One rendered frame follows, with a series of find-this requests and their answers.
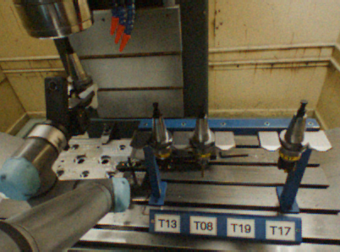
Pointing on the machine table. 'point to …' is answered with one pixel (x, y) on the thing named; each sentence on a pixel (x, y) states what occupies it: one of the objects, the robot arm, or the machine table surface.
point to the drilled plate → (93, 159)
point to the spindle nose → (54, 17)
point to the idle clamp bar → (188, 155)
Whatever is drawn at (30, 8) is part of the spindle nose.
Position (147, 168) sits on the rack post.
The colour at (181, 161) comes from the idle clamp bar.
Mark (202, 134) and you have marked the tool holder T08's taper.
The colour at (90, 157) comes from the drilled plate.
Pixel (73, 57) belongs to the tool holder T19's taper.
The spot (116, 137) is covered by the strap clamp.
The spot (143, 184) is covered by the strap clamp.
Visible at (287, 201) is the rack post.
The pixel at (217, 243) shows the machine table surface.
